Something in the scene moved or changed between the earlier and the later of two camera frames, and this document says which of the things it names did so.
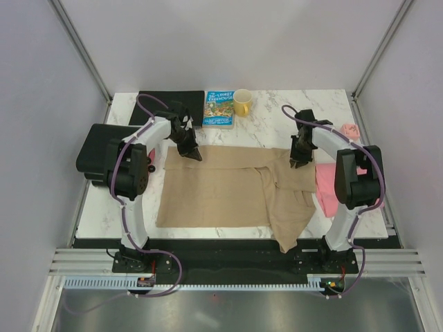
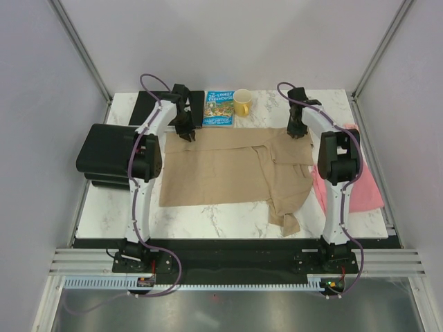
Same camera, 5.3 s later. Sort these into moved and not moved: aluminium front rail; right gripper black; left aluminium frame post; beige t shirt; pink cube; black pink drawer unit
Moved: beige t shirt; right gripper black
Not moved: left aluminium frame post; aluminium front rail; black pink drawer unit; pink cube
